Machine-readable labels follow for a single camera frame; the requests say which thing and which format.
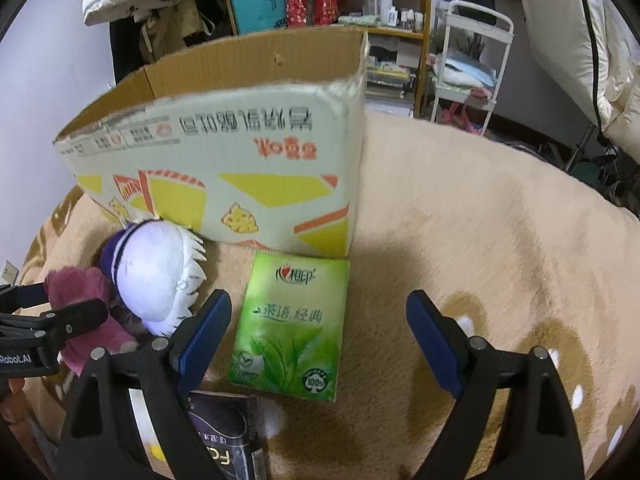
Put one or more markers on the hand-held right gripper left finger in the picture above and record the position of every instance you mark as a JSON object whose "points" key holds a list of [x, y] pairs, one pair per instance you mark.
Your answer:
{"points": [[205, 335]]}

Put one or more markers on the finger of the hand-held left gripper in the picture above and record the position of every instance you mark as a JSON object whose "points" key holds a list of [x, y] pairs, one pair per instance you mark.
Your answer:
{"points": [[22, 297], [75, 315]]}

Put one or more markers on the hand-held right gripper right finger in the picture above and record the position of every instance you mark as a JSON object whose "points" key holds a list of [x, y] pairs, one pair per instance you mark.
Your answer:
{"points": [[432, 345]]}

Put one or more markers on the pink plush bear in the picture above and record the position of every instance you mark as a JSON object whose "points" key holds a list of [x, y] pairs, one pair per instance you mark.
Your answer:
{"points": [[75, 285]]}

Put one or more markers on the green tissue pack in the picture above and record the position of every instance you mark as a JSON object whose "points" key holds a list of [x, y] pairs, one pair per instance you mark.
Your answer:
{"points": [[290, 320]]}

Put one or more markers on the printed cardboard box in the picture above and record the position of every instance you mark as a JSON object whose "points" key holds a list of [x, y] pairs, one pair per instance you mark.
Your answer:
{"points": [[250, 150]]}

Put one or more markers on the person's left hand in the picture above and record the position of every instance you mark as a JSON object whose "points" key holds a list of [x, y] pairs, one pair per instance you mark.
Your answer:
{"points": [[10, 400]]}

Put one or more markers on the white and purple plush toy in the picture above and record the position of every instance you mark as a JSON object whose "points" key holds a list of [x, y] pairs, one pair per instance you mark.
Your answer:
{"points": [[150, 270]]}

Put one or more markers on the black printed box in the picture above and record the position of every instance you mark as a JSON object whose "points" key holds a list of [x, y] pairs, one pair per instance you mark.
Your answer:
{"points": [[230, 440]]}

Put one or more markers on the beige fawn-spotted blanket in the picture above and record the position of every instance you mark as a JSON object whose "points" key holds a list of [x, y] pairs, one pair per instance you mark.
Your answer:
{"points": [[475, 240]]}

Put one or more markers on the pink plastic toy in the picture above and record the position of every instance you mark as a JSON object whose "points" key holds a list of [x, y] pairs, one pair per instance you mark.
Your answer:
{"points": [[457, 117]]}

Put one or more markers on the stack of books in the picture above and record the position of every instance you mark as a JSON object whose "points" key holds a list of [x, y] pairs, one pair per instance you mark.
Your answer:
{"points": [[390, 82]]}

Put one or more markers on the blue and white folded cloth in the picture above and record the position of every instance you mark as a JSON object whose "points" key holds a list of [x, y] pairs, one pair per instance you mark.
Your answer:
{"points": [[465, 72]]}

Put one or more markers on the beige hanging bag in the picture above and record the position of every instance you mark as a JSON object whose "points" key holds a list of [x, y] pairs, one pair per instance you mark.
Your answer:
{"points": [[167, 30]]}

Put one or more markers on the wooden shelf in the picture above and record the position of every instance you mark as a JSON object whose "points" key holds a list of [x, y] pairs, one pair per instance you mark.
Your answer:
{"points": [[426, 35]]}

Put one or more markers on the small white bottle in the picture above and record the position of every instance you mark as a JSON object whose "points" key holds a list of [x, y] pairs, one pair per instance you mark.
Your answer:
{"points": [[393, 17], [404, 19], [419, 20]]}

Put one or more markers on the white metal cart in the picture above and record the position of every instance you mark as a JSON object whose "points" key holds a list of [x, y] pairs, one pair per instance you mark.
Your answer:
{"points": [[505, 25]]}

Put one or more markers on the teal bag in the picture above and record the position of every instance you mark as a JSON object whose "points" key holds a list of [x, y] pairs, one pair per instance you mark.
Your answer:
{"points": [[257, 7]]}

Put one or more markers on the green folded cloth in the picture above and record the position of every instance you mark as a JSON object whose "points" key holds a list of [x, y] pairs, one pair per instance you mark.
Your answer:
{"points": [[360, 20]]}

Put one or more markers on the white plastic bottle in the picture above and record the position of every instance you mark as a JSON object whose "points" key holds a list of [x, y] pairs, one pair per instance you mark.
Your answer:
{"points": [[386, 7]]}

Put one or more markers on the dark bag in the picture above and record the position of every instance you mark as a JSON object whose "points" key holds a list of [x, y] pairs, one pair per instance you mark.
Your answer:
{"points": [[470, 0]]}

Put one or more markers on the white wall socket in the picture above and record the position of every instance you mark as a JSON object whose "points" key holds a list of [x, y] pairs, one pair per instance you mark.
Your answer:
{"points": [[10, 272]]}

